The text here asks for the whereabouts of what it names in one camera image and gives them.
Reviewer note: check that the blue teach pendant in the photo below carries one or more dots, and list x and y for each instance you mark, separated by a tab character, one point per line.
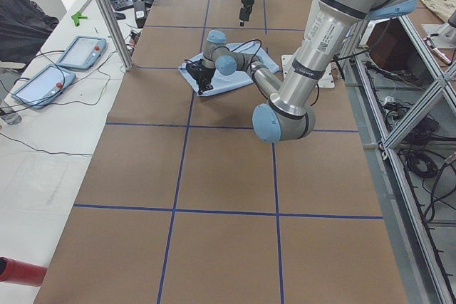
44	87
82	53

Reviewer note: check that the black bag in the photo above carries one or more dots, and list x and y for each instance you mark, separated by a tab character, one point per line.
25	27

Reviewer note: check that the aluminium frame post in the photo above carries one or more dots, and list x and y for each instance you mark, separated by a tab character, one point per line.
115	33

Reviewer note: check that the green plastic clamp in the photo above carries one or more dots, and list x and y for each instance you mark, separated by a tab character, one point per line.
77	17

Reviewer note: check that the aluminium truss frame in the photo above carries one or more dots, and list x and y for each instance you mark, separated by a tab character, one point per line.
405	98

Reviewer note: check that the light blue t-shirt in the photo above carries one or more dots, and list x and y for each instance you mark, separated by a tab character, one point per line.
224	83

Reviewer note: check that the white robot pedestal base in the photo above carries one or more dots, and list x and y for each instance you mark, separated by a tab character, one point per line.
308	64

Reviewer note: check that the far blue teach pendant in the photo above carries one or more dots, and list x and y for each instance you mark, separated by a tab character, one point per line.
82	53

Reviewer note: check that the red cylinder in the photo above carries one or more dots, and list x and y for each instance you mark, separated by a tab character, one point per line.
21	273

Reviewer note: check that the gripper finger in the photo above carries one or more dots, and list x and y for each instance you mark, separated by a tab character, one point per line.
200	89
208	86
248	11
242	16

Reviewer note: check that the near blue teach pendant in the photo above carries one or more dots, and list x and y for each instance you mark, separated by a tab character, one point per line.
44	87

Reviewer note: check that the black power adapter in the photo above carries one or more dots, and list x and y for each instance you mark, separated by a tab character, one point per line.
140	12

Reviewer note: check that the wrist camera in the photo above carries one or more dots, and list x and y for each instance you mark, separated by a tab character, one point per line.
193	68

